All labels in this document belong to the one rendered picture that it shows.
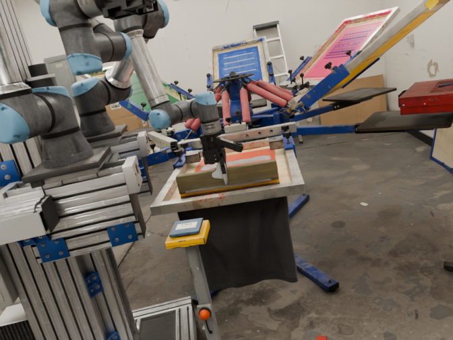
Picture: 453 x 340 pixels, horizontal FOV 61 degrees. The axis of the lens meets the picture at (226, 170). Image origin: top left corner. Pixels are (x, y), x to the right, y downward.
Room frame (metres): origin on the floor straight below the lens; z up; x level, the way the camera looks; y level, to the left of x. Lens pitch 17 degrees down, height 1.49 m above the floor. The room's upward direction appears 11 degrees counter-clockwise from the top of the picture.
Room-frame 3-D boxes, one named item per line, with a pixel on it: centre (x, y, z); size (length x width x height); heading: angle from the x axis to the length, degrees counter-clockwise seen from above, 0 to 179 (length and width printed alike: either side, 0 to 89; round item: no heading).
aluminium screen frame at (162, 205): (1.71, -0.03, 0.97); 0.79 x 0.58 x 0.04; 172
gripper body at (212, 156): (1.46, 0.03, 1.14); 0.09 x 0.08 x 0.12; 82
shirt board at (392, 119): (2.35, -0.70, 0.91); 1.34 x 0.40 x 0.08; 52
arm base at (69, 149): (1.20, 0.48, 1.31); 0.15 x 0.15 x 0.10
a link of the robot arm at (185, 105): (1.51, 0.11, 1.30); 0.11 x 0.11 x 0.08; 51
